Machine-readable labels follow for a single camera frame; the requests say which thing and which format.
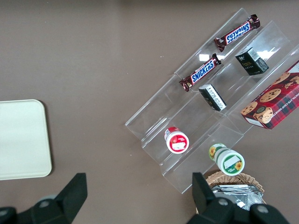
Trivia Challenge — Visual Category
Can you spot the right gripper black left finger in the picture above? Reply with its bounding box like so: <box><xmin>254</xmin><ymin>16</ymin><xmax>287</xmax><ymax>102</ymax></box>
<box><xmin>0</xmin><ymin>172</ymin><xmax>88</xmax><ymax>224</ymax></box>

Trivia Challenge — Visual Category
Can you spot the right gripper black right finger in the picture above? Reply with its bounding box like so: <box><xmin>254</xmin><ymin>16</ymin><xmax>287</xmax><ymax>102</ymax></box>
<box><xmin>186</xmin><ymin>172</ymin><xmax>289</xmax><ymax>224</ymax></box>

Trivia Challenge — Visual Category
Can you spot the light tan wicker basket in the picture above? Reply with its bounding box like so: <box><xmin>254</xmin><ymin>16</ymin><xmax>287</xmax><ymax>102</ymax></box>
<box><xmin>197</xmin><ymin>171</ymin><xmax>267</xmax><ymax>214</ymax></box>

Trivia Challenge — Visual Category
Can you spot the beige plastic tray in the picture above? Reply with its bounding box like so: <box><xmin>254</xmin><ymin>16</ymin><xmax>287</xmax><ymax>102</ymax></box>
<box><xmin>0</xmin><ymin>99</ymin><xmax>53</xmax><ymax>181</ymax></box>

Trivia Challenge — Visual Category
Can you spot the silver foil packet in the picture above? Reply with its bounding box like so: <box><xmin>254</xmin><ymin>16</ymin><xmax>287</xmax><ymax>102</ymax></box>
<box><xmin>210</xmin><ymin>184</ymin><xmax>264</xmax><ymax>212</ymax></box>

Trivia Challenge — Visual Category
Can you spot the green sunflower lidded jar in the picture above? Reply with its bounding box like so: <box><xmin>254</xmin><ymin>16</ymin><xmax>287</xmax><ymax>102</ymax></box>
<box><xmin>208</xmin><ymin>143</ymin><xmax>245</xmax><ymax>176</ymax></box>

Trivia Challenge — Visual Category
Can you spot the red lidded jar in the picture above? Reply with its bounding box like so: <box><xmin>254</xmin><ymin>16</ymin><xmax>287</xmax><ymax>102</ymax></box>
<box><xmin>164</xmin><ymin>126</ymin><xmax>190</xmax><ymax>154</ymax></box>

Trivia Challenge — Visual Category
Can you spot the clear acrylic stepped shelf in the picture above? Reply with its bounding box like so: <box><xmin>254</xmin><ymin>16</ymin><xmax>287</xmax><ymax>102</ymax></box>
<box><xmin>124</xmin><ymin>7</ymin><xmax>299</xmax><ymax>195</ymax></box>

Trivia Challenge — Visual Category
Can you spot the small black carton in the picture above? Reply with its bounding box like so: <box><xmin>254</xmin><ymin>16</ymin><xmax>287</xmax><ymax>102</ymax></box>
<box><xmin>198</xmin><ymin>84</ymin><xmax>227</xmax><ymax>112</ymax></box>
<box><xmin>235</xmin><ymin>47</ymin><xmax>270</xmax><ymax>76</ymax></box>

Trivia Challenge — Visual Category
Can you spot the red tartan cookie box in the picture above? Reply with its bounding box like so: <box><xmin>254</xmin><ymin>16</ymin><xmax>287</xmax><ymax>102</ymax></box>
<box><xmin>240</xmin><ymin>60</ymin><xmax>299</xmax><ymax>130</ymax></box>

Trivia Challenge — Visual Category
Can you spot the Snickers chocolate bar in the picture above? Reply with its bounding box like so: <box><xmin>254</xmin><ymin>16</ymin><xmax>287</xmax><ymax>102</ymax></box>
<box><xmin>179</xmin><ymin>53</ymin><xmax>222</xmax><ymax>93</ymax></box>
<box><xmin>214</xmin><ymin>14</ymin><xmax>261</xmax><ymax>52</ymax></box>

